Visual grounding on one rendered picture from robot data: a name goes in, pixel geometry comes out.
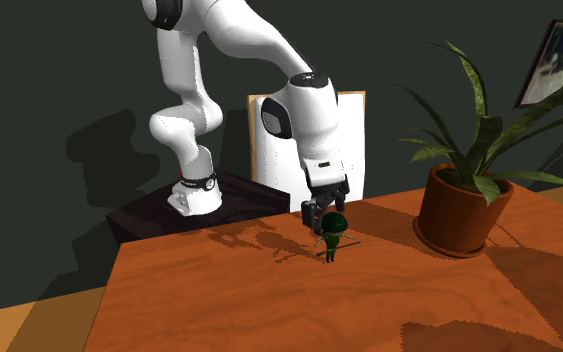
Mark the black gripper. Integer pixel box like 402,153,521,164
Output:
301,176,351,236

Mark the green soldier figure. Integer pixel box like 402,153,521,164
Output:
314,211,362,264

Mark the dark robot stand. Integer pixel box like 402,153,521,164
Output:
105,168,292,246

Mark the wooden table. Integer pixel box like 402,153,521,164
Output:
82,182,563,352

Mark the potted plant in terracotta pot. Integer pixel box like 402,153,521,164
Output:
394,40,563,259

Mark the white chair with wooden frame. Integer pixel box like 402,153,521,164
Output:
247,90,367,214

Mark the framed wall picture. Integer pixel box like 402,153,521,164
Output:
513,19,563,109

